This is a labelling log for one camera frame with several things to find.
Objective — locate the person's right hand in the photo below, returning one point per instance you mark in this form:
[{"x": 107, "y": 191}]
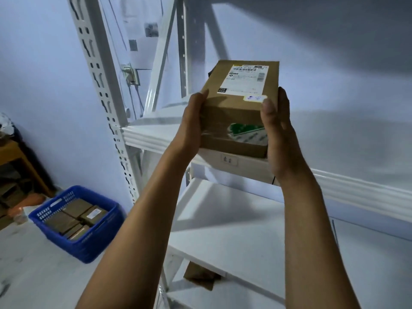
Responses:
[{"x": 283, "y": 144}]

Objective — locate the person's left hand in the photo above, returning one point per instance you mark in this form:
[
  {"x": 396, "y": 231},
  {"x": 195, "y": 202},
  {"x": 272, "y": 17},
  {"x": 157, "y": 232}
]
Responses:
[{"x": 190, "y": 131}]

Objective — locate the green-taped cardboard box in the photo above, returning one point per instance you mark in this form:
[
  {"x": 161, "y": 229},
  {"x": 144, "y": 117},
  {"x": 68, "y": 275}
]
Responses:
[{"x": 238, "y": 109}]

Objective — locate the white shelf with ribbed edge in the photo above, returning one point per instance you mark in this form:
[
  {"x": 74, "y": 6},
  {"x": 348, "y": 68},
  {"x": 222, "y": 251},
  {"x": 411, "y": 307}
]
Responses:
[{"x": 347, "y": 141}]

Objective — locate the white shelf with thin edge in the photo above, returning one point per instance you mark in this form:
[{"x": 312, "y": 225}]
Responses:
[{"x": 244, "y": 228}]

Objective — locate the person's left forearm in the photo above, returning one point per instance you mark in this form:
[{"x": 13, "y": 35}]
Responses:
[{"x": 138, "y": 238}]

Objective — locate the person's right forearm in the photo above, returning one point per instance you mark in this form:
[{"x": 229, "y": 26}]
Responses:
[{"x": 315, "y": 247}]

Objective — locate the white perforated shelf upright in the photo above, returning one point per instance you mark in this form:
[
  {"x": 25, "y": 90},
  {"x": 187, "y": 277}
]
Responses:
[{"x": 99, "y": 80}]

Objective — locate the flat cardboard piece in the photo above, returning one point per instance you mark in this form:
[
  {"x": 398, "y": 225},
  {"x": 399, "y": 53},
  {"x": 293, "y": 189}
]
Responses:
[{"x": 201, "y": 276}]

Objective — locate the white base shelf board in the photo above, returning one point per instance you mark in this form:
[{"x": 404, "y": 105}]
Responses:
[{"x": 225, "y": 297}]

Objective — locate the blue plastic basket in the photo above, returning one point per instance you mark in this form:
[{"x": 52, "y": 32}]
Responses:
[{"x": 96, "y": 244}]

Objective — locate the pile of small brown parcels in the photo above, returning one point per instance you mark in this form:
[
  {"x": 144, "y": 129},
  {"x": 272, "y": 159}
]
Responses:
[{"x": 64, "y": 220}]

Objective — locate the wooden side table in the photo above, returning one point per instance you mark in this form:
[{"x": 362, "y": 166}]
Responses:
[{"x": 11, "y": 151}]

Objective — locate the white wall socket with plug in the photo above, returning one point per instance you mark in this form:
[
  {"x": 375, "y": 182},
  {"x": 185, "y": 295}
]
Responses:
[{"x": 132, "y": 75}]

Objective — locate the white rear shelf frame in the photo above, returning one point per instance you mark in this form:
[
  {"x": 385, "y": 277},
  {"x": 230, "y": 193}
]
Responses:
[{"x": 182, "y": 45}]

